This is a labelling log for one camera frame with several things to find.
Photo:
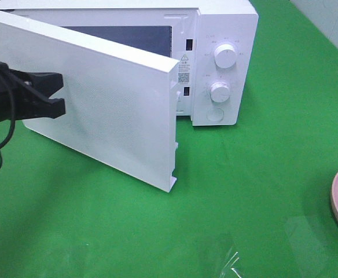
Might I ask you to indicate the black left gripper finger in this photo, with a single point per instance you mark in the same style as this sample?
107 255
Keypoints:
46 83
51 108

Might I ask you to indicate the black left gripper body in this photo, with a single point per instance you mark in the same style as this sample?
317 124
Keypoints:
13 92

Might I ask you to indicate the white microwave door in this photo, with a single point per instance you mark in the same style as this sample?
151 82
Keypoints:
121 102

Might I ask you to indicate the round white door release button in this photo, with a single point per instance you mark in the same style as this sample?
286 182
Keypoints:
215 115

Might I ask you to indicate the white microwave knob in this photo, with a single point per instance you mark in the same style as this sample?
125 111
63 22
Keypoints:
225 55
219 92

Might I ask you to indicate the warning label with QR code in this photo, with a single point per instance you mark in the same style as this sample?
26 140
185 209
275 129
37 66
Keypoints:
185 67

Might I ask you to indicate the white microwave oven body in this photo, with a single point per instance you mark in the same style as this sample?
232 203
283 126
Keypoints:
166 28

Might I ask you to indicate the clear tape strip on table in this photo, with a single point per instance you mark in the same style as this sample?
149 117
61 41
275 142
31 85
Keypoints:
229 269

